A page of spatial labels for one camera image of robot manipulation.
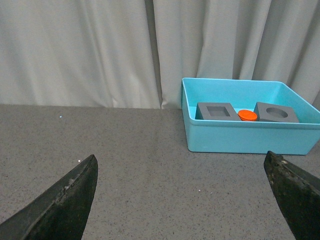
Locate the light blue plastic box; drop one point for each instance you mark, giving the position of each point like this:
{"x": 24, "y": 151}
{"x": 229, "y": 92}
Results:
{"x": 255, "y": 137}

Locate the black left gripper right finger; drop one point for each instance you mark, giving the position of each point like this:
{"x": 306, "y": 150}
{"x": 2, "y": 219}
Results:
{"x": 297, "y": 193}

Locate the orange cylinder white numbers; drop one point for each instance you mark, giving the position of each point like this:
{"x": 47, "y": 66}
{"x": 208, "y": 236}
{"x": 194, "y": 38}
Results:
{"x": 247, "y": 115}

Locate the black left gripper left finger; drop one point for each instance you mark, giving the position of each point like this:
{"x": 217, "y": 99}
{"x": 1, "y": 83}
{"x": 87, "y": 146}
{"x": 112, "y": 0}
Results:
{"x": 59, "y": 213}

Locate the gray cube round recess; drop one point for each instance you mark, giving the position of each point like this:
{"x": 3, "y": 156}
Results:
{"x": 267, "y": 112}

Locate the gray cube square recess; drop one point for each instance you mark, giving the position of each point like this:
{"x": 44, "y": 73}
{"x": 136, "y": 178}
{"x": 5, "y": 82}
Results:
{"x": 216, "y": 111}

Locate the beige curtain backdrop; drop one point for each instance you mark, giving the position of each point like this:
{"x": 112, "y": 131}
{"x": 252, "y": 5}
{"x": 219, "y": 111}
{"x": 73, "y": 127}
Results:
{"x": 134, "y": 53}

